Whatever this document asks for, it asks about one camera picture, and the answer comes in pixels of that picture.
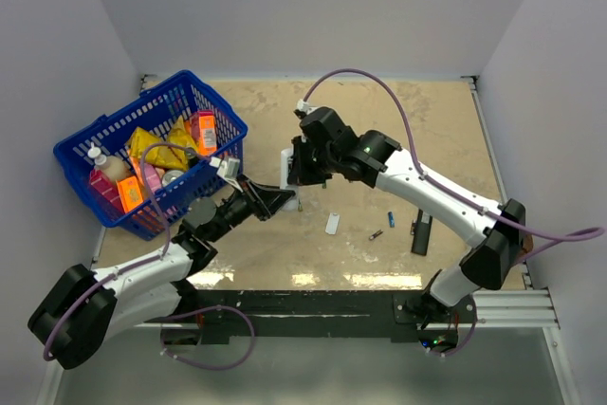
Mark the yellow snack bag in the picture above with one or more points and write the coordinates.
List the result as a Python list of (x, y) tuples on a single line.
[(180, 136), (143, 143)]

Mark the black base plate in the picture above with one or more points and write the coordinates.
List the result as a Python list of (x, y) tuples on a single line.
[(398, 316)]

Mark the soap pump bottle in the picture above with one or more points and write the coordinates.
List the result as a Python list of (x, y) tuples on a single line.
[(113, 167)]

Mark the black remote control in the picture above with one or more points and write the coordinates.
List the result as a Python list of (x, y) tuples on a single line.
[(421, 231)]

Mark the silver can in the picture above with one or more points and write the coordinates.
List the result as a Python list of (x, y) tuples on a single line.
[(171, 176)]

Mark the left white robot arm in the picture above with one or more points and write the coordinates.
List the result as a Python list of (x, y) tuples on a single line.
[(87, 307)]

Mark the blue plastic shopping basket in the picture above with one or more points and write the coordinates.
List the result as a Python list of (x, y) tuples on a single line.
[(156, 110)]

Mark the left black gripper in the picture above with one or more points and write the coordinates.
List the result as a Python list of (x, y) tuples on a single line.
[(266, 200)]

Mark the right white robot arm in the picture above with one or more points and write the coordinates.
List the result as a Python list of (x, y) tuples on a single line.
[(492, 231)]

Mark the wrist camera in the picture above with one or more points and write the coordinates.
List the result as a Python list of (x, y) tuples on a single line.
[(303, 108), (227, 169)]

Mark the pink round container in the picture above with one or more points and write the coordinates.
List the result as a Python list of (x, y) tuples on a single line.
[(149, 178)]

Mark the white battery cover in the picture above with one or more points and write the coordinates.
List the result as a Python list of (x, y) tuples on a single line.
[(332, 224)]

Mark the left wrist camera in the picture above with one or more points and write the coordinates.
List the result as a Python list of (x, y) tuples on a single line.
[(227, 169)]

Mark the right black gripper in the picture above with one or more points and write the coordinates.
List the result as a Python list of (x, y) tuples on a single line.
[(302, 174)]

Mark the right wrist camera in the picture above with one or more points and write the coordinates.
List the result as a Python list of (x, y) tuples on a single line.
[(303, 108)]

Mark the orange juice carton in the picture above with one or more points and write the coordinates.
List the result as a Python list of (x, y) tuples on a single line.
[(205, 132)]

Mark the white remote control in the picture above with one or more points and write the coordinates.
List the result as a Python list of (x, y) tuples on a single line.
[(293, 203)]

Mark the small orange box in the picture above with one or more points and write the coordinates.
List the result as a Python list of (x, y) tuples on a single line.
[(130, 193)]

